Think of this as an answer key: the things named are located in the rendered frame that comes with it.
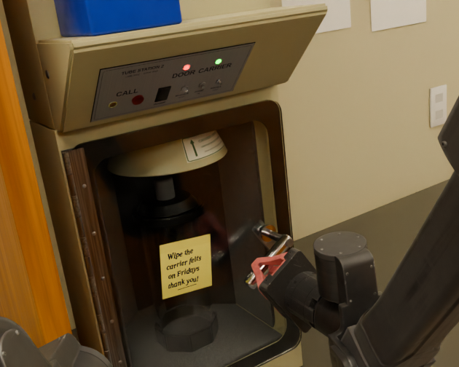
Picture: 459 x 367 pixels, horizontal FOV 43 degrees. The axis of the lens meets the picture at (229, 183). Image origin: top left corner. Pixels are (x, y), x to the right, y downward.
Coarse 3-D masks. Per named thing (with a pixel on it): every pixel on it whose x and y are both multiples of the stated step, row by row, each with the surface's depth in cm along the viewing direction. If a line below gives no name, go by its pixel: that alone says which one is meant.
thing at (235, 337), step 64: (192, 128) 74; (256, 128) 79; (128, 192) 71; (192, 192) 76; (256, 192) 82; (128, 256) 73; (256, 256) 84; (128, 320) 75; (192, 320) 80; (256, 320) 87
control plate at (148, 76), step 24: (240, 48) 67; (120, 72) 60; (144, 72) 62; (168, 72) 64; (192, 72) 66; (216, 72) 68; (240, 72) 71; (96, 96) 61; (120, 96) 63; (144, 96) 65; (168, 96) 68; (192, 96) 70; (96, 120) 65
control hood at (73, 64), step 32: (128, 32) 57; (160, 32) 58; (192, 32) 60; (224, 32) 63; (256, 32) 66; (288, 32) 69; (64, 64) 56; (96, 64) 57; (256, 64) 71; (288, 64) 75; (64, 96) 59; (64, 128) 63
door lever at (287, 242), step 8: (264, 232) 84; (272, 232) 83; (264, 240) 84; (280, 240) 80; (288, 240) 80; (272, 248) 80; (280, 248) 80; (264, 256) 80; (264, 272) 79; (248, 280) 78
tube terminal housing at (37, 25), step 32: (32, 0) 62; (192, 0) 72; (224, 0) 74; (256, 0) 77; (32, 32) 63; (32, 64) 66; (32, 96) 69; (224, 96) 77; (256, 96) 80; (32, 128) 74; (96, 128) 68; (128, 128) 71; (64, 192) 69; (64, 224) 73; (64, 256) 78; (96, 320) 73; (288, 352) 93
